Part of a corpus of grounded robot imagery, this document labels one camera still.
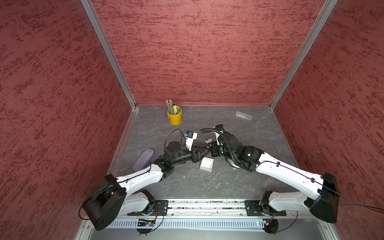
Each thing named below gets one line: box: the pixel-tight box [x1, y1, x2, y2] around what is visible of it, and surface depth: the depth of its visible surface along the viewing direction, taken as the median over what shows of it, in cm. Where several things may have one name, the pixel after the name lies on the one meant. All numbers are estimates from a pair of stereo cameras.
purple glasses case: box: [132, 148, 155, 172], surface depth 91 cm
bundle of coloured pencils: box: [165, 99, 182, 115], surface depth 105 cm
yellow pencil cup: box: [167, 106, 183, 125], surface depth 108 cm
